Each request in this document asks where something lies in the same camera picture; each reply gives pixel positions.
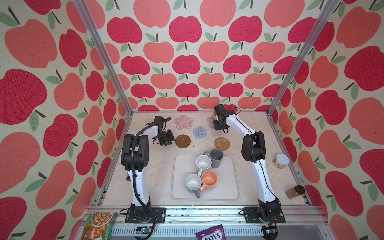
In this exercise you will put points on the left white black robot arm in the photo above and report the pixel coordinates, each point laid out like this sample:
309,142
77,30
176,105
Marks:
135,158

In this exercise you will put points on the green snack bag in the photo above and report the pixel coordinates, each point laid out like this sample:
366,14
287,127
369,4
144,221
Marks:
99,226

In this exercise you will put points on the right aluminium frame post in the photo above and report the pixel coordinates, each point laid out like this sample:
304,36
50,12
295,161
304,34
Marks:
320,23

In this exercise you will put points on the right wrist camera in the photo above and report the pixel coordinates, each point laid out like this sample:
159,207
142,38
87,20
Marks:
220,110

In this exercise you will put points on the brown round wooden coaster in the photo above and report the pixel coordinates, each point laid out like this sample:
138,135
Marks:
183,141

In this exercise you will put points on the dark grey mug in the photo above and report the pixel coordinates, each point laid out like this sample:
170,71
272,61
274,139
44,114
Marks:
216,156

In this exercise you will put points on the left aluminium frame post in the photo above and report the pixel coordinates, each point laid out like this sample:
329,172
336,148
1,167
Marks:
90,24

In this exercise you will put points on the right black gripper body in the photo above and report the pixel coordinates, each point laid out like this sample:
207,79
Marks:
217,125

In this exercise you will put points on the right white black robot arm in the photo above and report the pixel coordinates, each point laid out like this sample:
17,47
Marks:
253,151

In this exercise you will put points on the white mug upper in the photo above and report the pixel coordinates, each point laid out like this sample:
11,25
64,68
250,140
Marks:
203,162

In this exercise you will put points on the white lid glass jar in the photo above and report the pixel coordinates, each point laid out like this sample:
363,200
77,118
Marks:
281,161

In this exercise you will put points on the white mug purple handle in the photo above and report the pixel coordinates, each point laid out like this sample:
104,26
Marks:
193,184

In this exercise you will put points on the aluminium front rail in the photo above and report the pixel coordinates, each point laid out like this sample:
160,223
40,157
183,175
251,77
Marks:
183,222

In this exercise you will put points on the purple Fox's candy bag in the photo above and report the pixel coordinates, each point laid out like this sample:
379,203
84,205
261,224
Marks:
213,233

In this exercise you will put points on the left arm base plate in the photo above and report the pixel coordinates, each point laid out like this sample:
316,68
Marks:
156,215

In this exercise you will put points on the white plastic tray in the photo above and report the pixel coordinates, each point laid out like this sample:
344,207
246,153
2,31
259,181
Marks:
225,190

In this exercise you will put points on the grey round woven coaster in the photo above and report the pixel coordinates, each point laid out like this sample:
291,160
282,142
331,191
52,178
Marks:
200,132

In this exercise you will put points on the pink flower coaster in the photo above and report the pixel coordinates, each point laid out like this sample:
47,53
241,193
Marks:
211,122
183,122

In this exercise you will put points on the aluminium frame post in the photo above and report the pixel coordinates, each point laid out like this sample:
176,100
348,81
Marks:
320,23
90,24

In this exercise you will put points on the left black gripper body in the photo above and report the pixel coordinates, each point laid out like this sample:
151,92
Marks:
165,137

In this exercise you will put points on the orange mug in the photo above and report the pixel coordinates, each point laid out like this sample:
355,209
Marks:
209,180

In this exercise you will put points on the black lid spice jar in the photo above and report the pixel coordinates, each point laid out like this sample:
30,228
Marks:
295,192

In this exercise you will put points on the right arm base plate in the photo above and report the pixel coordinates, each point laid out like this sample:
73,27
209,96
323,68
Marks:
253,215

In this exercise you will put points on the tan round rattan coaster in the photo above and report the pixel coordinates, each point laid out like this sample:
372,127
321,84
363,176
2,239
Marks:
222,143

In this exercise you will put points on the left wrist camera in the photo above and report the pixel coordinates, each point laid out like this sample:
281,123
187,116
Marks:
159,121

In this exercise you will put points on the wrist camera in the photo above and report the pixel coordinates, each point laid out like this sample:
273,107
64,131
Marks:
159,121
220,110

